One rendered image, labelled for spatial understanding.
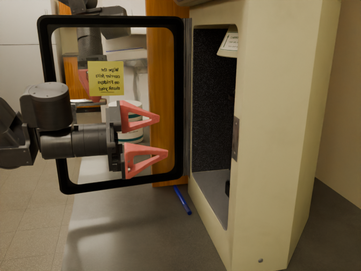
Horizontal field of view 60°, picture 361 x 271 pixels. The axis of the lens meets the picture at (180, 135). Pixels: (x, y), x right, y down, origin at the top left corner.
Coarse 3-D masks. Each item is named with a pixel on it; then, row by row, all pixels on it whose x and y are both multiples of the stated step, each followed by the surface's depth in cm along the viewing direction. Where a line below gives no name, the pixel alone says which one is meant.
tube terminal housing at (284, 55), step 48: (240, 0) 44; (288, 0) 42; (336, 0) 54; (192, 48) 70; (240, 48) 45; (288, 48) 44; (240, 96) 46; (288, 96) 47; (240, 144) 48; (288, 144) 50; (192, 192) 80; (240, 192) 50; (288, 192) 53; (240, 240) 54; (288, 240) 56
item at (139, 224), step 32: (96, 192) 85; (128, 192) 85; (160, 192) 85; (320, 192) 85; (96, 224) 71; (128, 224) 71; (160, 224) 71; (192, 224) 71; (320, 224) 71; (352, 224) 71; (64, 256) 61; (96, 256) 61; (128, 256) 61; (160, 256) 61; (192, 256) 61; (320, 256) 61; (352, 256) 61
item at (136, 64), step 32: (64, 32) 63; (96, 32) 65; (128, 32) 67; (160, 32) 69; (64, 64) 65; (96, 64) 67; (128, 64) 69; (160, 64) 71; (96, 96) 69; (128, 96) 71; (160, 96) 74; (160, 128) 76; (96, 160) 74
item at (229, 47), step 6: (228, 30) 57; (234, 30) 55; (228, 36) 56; (234, 36) 54; (222, 42) 57; (228, 42) 55; (234, 42) 54; (222, 48) 56; (228, 48) 55; (234, 48) 53; (222, 54) 56; (228, 54) 54; (234, 54) 53
